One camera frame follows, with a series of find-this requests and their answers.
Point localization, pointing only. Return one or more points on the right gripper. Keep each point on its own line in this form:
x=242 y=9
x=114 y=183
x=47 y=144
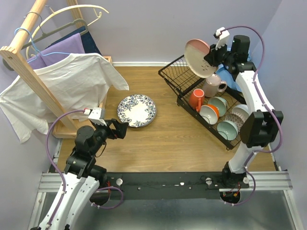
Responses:
x=211 y=56

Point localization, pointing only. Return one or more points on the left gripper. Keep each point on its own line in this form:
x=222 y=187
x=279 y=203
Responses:
x=114 y=129

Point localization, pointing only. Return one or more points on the pink white plate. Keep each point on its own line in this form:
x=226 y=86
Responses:
x=195 y=51

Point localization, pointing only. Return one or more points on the blue white floral plate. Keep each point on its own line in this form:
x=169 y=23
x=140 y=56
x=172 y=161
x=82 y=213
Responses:
x=138 y=110

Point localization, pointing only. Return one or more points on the orange mug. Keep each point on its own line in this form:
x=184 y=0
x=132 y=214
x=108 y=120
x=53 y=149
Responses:
x=196 y=99

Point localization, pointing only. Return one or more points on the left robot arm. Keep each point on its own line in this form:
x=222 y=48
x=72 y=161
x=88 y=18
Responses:
x=82 y=177

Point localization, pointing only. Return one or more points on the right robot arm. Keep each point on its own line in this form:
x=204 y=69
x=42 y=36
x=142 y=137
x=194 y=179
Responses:
x=261 y=127

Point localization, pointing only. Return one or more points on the blue cloth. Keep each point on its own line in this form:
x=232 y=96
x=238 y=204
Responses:
x=224 y=75

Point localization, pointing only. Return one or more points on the pink mug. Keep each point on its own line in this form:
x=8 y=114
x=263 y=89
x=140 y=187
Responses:
x=213 y=85

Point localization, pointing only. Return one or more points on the green beige bowl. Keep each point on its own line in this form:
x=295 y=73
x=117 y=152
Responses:
x=220 y=103

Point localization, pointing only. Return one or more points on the white orange bowl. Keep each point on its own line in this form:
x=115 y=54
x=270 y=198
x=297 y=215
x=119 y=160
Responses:
x=209 y=113

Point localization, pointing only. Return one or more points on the white patterned bowl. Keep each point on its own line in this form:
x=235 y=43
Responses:
x=238 y=115

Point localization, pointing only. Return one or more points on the white t-shirt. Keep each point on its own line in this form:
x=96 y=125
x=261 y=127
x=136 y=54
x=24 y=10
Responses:
x=79 y=81

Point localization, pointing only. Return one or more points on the teal bowl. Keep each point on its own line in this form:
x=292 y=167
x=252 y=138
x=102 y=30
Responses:
x=228 y=130

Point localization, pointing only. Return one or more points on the navy garment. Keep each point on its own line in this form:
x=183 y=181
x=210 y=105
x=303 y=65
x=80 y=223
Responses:
x=88 y=42

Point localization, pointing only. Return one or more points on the purple shirt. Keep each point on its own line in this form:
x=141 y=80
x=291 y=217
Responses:
x=70 y=45

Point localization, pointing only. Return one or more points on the blue hanger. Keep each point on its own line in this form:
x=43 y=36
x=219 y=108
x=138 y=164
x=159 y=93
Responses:
x=37 y=51

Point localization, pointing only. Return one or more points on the grey hanger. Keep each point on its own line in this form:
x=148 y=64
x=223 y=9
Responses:
x=45 y=35

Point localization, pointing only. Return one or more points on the cream hanger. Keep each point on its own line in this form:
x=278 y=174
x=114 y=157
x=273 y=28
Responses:
x=61 y=17

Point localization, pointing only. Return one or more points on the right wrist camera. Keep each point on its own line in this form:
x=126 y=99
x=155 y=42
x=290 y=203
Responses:
x=221 y=35

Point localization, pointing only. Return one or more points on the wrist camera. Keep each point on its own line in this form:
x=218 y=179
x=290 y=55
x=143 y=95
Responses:
x=221 y=35
x=96 y=115

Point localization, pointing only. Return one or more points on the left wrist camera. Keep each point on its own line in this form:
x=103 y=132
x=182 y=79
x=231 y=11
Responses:
x=96 y=115

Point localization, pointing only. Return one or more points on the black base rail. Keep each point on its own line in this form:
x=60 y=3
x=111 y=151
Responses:
x=173 y=185

